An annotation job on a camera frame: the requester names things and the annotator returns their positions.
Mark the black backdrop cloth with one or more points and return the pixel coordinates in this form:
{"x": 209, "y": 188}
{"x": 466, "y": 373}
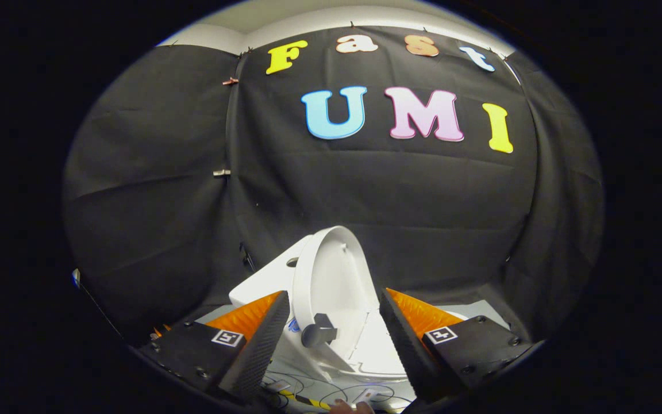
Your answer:
{"x": 365, "y": 184}

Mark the white toilet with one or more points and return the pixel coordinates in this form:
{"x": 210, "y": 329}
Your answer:
{"x": 262, "y": 282}

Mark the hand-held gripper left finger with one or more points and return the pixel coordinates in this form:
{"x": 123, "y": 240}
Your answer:
{"x": 259, "y": 351}

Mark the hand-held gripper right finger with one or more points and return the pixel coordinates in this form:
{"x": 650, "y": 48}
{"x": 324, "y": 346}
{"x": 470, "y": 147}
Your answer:
{"x": 408, "y": 345}

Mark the orange clip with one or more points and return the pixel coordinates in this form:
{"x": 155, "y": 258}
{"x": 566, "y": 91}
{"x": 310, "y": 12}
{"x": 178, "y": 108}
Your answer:
{"x": 229, "y": 81}

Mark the white toilet lid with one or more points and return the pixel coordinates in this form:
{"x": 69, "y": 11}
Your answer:
{"x": 331, "y": 276}

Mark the yellow black hazard tape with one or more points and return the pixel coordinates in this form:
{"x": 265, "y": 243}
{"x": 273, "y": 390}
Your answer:
{"x": 308, "y": 401}

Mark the small grey box device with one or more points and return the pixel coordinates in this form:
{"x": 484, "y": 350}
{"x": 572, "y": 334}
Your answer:
{"x": 368, "y": 395}

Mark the silver clip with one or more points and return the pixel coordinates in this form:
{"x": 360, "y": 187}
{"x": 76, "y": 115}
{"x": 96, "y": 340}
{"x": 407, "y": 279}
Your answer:
{"x": 222, "y": 172}

